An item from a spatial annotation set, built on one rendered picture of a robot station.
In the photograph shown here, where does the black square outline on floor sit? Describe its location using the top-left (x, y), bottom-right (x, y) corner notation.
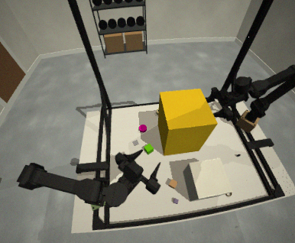
top-left (208, 102), bottom-right (221, 113)

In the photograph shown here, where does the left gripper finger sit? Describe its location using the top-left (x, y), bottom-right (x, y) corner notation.
top-left (206, 91), bottom-right (215, 103)
top-left (213, 109), bottom-right (225, 119)

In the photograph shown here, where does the small green block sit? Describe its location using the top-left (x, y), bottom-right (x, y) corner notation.
top-left (144, 144), bottom-right (154, 154)

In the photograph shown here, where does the cream box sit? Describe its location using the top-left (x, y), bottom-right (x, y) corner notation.
top-left (183, 158), bottom-right (233, 202)

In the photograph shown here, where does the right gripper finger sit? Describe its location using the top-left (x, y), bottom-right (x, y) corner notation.
top-left (150, 163), bottom-right (160, 181)
top-left (123, 149), bottom-right (143, 163)

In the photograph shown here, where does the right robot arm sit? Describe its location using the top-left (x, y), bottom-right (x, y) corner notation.
top-left (17, 160), bottom-right (144, 208)

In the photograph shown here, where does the yellow open-sided box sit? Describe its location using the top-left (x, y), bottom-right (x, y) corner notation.
top-left (158, 89), bottom-right (218, 156)

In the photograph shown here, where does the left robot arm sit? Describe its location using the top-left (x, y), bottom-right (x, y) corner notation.
top-left (219, 65), bottom-right (295, 123)

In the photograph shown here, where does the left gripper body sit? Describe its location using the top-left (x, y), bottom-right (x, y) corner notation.
top-left (211, 87), bottom-right (238, 121)

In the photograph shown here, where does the small brown wooden block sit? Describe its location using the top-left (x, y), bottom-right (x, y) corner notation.
top-left (169, 179), bottom-right (178, 189)

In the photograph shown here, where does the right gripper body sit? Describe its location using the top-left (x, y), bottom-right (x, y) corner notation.
top-left (115, 152), bottom-right (160, 195)

